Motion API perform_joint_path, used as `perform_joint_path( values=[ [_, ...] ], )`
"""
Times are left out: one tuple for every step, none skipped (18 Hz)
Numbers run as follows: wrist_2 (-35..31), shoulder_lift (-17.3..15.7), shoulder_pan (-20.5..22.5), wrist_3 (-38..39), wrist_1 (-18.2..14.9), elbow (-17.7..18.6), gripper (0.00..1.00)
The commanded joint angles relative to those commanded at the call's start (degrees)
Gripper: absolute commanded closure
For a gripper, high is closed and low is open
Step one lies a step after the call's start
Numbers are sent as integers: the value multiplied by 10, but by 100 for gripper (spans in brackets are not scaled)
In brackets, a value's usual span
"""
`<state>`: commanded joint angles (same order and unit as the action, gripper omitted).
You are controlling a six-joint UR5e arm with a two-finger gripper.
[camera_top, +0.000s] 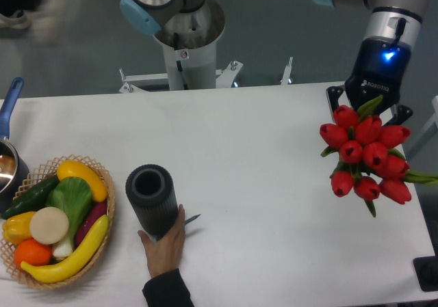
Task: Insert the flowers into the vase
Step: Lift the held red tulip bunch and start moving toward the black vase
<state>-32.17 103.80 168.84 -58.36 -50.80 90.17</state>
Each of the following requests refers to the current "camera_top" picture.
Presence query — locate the person's shoe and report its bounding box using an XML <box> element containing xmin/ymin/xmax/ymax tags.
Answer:
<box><xmin>1</xmin><ymin>10</ymin><xmax>31</xmax><ymax>30</ymax></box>

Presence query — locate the yellow bell pepper toy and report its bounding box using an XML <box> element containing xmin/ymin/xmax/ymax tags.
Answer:
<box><xmin>2</xmin><ymin>211</ymin><xmax>36</xmax><ymax>245</ymax></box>

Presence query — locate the woven wicker basket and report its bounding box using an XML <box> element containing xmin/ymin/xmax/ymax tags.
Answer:
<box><xmin>1</xmin><ymin>155</ymin><xmax>116</xmax><ymax>289</ymax></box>

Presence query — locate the black device at table edge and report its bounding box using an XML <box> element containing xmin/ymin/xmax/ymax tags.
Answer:
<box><xmin>413</xmin><ymin>256</ymin><xmax>438</xmax><ymax>292</ymax></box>

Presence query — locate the purple eggplant toy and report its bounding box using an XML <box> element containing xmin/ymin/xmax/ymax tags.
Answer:
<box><xmin>75</xmin><ymin>202</ymin><xmax>107</xmax><ymax>248</ymax></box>

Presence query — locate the beige round disc toy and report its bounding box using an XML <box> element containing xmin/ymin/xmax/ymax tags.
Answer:
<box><xmin>29</xmin><ymin>207</ymin><xmax>69</xmax><ymax>245</ymax></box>

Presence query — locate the yellow squash toy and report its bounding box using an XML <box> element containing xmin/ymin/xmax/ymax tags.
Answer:
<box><xmin>56</xmin><ymin>159</ymin><xmax>108</xmax><ymax>202</ymax></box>

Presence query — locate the white metal base frame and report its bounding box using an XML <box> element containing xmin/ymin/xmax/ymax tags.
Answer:
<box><xmin>118</xmin><ymin>56</ymin><xmax>294</xmax><ymax>94</ymax></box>

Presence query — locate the red tulip bouquet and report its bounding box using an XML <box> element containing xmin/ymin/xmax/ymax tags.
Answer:
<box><xmin>320</xmin><ymin>96</ymin><xmax>437</xmax><ymax>217</ymax></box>

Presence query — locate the green leafy cabbage toy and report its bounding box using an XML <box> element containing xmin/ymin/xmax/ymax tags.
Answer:
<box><xmin>45</xmin><ymin>177</ymin><xmax>92</xmax><ymax>261</ymax></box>

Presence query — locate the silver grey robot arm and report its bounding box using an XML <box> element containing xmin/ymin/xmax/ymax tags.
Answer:
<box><xmin>313</xmin><ymin>0</ymin><xmax>430</xmax><ymax>125</ymax></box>

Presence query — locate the orange fruit toy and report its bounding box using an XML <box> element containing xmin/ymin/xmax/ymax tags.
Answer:
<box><xmin>14</xmin><ymin>239</ymin><xmax>52</xmax><ymax>269</ymax></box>

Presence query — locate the dark pen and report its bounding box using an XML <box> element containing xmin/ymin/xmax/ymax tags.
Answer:
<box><xmin>183</xmin><ymin>214</ymin><xmax>201</xmax><ymax>226</ymax></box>

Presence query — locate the grey robot mounting pedestal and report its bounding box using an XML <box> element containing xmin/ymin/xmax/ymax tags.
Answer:
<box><xmin>154</xmin><ymin>0</ymin><xmax>225</xmax><ymax>90</ymax></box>

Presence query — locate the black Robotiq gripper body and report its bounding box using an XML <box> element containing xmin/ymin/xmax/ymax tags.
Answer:
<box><xmin>345</xmin><ymin>39</ymin><xmax>411</xmax><ymax>113</ymax></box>

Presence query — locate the person's bare hand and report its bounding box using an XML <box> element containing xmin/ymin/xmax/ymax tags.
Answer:
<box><xmin>138</xmin><ymin>204</ymin><xmax>185</xmax><ymax>278</ymax></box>

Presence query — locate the black sleeved forearm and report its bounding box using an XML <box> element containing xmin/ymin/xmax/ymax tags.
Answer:
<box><xmin>142</xmin><ymin>269</ymin><xmax>194</xmax><ymax>307</ymax></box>

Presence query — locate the green cucumber toy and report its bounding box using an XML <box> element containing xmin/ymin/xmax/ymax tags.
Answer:
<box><xmin>1</xmin><ymin>175</ymin><xmax>60</xmax><ymax>219</ymax></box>

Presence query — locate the blue handled steel saucepan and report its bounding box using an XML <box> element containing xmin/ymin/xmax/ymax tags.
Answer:
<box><xmin>1</xmin><ymin>77</ymin><xmax>29</xmax><ymax>212</ymax></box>

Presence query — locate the black ribbed cylindrical vase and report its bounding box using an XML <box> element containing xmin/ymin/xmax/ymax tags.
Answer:
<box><xmin>125</xmin><ymin>164</ymin><xmax>179</xmax><ymax>241</ymax></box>

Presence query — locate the yellow plastic banana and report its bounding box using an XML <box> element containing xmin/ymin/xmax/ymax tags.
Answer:
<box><xmin>21</xmin><ymin>215</ymin><xmax>110</xmax><ymax>284</ymax></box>

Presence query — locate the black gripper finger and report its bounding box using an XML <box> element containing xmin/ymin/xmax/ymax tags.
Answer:
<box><xmin>386</xmin><ymin>104</ymin><xmax>413</xmax><ymax>126</ymax></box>
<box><xmin>326</xmin><ymin>85</ymin><xmax>345</xmax><ymax>122</ymax></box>

